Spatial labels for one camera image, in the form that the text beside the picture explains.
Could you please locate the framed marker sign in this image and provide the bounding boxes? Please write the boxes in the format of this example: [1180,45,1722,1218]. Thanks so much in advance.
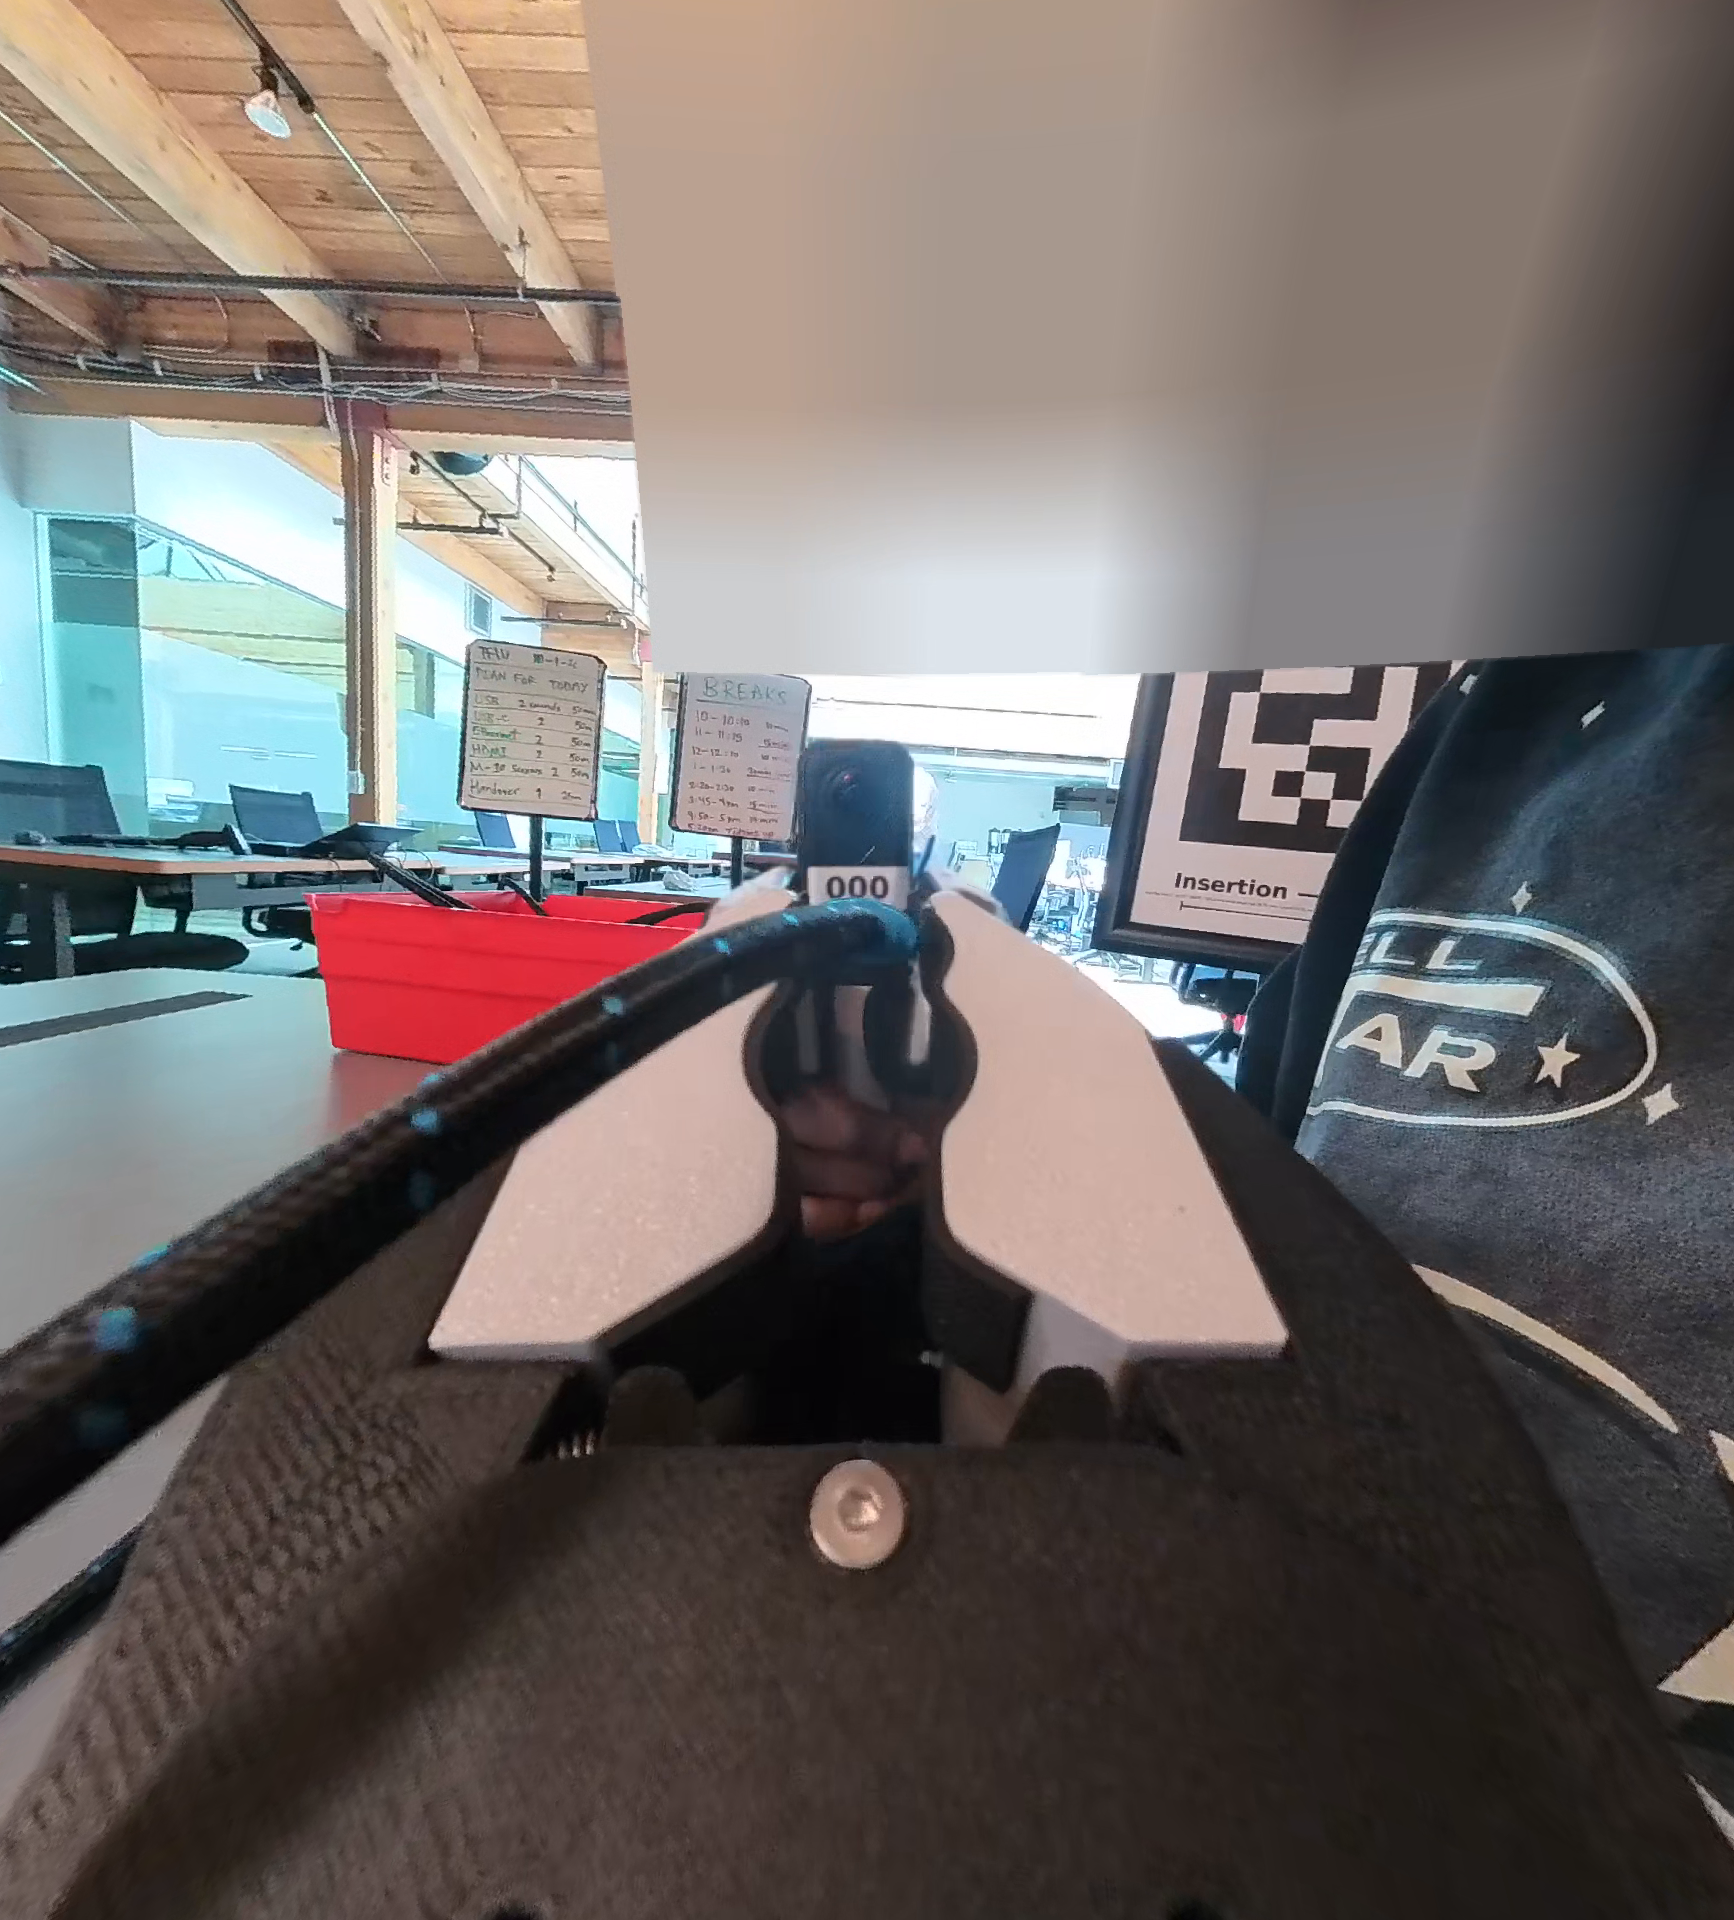
[1091,661,1470,971]

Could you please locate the braided HDMI cable green plugs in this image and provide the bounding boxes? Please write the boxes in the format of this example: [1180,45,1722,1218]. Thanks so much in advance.
[0,900,948,1758]

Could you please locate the black office chair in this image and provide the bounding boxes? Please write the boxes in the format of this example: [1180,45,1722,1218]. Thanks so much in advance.
[986,822,1064,933]
[226,783,332,941]
[0,747,252,985]

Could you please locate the whiteboard on stand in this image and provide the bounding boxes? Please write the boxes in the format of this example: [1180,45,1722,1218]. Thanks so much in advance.
[457,637,610,822]
[668,672,814,843]

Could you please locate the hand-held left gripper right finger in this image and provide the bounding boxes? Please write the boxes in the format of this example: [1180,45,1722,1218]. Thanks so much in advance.
[919,888,1291,1442]

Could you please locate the person's right hand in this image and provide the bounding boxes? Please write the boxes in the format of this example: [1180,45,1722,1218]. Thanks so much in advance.
[788,1094,942,1241]

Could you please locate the long office desk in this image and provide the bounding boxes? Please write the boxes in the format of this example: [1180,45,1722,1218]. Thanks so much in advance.
[0,833,540,888]

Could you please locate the red plastic bin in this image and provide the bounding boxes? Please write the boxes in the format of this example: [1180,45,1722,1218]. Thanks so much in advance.
[304,888,726,1064]

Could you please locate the thin black cable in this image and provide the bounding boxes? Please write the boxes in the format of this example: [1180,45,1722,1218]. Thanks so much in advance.
[348,840,719,925]

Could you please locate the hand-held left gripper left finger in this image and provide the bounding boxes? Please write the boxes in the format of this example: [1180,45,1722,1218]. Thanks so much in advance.
[426,882,809,1365]

